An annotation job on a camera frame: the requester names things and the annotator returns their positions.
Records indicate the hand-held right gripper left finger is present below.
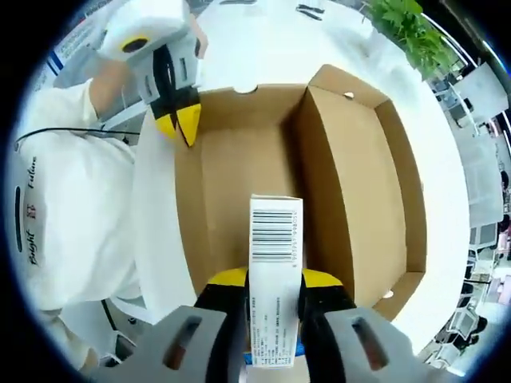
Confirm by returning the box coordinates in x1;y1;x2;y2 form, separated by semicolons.
130;267;252;383

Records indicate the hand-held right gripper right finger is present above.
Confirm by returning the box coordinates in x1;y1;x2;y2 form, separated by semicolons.
297;267;429;383

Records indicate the white blue small carton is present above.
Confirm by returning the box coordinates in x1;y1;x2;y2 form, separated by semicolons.
244;194;307;368

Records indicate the brown cardboard shoe box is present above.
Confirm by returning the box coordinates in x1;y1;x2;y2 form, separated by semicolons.
173;63;427;324

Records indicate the person's left hand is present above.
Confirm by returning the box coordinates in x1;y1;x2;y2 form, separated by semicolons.
192;18;210;61

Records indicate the person's white chair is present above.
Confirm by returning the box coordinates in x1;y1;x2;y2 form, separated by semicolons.
101;294;160;360

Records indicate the small black tool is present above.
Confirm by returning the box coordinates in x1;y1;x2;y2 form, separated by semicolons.
297;3;324;21

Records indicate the white chest device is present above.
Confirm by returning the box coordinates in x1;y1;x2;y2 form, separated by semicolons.
10;147;29;272

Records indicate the potted green plant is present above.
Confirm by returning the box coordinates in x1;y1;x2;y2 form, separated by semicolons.
361;0;452;81

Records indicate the frosted desk partition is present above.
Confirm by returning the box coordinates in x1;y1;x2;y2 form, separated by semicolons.
433;63;500;120

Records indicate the blue white wall poster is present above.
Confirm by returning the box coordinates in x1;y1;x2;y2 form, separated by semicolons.
50;18;109;75

